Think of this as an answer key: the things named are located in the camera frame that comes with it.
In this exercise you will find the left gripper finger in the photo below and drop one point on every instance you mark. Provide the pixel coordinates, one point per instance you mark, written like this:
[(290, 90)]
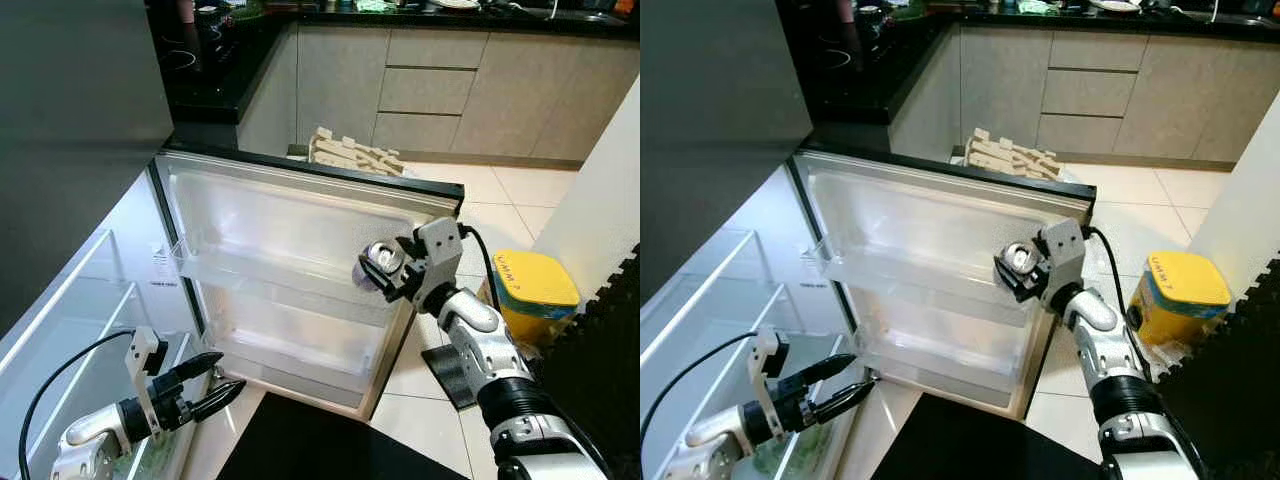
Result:
[(849, 400), (193, 371), (216, 401), (827, 372)]

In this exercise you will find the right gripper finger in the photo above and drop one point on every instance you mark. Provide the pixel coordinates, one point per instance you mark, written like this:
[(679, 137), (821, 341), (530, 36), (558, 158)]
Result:
[(392, 294), (407, 247), (1025, 294), (1040, 246)]

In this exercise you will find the silver fridge door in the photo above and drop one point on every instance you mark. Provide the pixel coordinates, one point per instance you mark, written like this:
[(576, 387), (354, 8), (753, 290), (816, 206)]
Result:
[(930, 230), (710, 120), (70, 120), (290, 230)]

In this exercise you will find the silver fridge cabinet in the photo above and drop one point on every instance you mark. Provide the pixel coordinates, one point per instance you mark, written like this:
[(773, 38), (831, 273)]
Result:
[(60, 330), (700, 330)]

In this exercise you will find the green leafy vegetables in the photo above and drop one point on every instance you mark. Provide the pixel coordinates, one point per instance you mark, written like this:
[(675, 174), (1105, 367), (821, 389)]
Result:
[(790, 462), (165, 458)]

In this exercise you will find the beige moulded pulp packaging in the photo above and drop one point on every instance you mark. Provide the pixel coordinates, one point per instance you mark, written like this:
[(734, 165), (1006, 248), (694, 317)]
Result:
[(1005, 158), (350, 155)]

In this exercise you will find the small black ribbed pad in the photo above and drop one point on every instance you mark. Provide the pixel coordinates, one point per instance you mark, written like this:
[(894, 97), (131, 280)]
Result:
[(448, 375)]

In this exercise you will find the black interlocking foam mat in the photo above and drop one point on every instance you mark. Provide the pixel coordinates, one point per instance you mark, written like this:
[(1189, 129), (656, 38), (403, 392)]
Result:
[(1230, 400), (600, 380)]

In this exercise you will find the black kitchen countertop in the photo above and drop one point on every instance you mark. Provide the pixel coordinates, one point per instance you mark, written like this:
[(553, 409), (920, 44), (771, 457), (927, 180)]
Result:
[(210, 90), (850, 90)]

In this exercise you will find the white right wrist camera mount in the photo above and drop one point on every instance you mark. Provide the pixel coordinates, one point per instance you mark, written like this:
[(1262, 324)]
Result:
[(438, 245), (1065, 245)]

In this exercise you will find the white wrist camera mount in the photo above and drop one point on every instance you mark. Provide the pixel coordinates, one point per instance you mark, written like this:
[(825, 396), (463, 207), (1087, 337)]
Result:
[(1065, 245), (143, 350), (438, 245), (768, 352)]

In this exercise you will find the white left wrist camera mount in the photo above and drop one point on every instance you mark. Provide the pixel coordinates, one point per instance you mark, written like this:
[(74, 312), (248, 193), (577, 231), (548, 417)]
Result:
[(768, 352), (143, 350)]

